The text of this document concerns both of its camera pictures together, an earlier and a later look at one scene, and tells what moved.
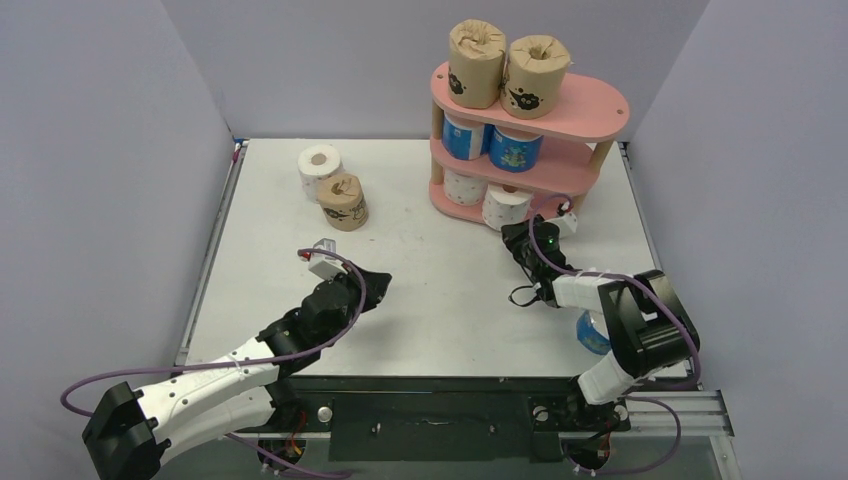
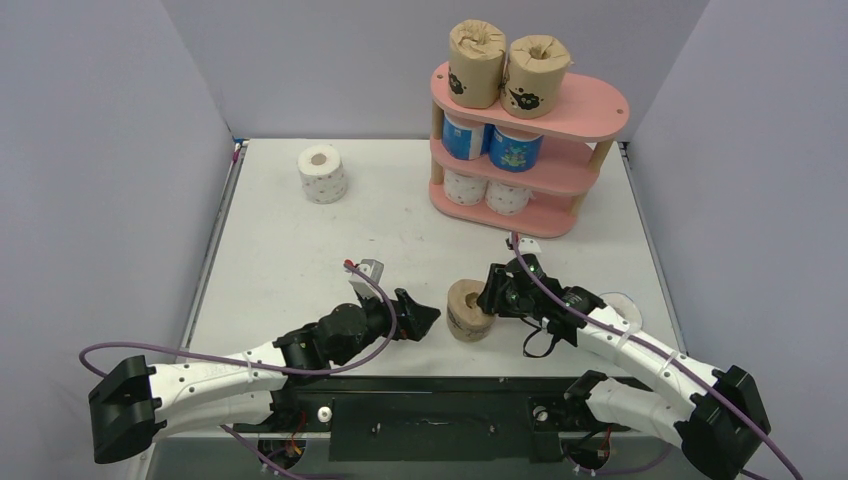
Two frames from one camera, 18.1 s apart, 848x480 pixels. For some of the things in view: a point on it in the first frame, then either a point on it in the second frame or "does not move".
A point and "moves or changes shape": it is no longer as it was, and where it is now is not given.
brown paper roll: x=535 y=76 does not move
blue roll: x=509 y=153 does not move
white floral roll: x=465 y=189 does not move
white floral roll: x=315 y=162 does not move
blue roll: x=461 y=138 does not move
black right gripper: x=530 y=240 to x=500 y=291
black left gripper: x=376 y=287 to x=413 y=320
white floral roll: x=506 y=205 moves or changes shape
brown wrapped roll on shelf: x=476 y=53 does not move
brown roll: x=342 y=202 to x=466 y=321
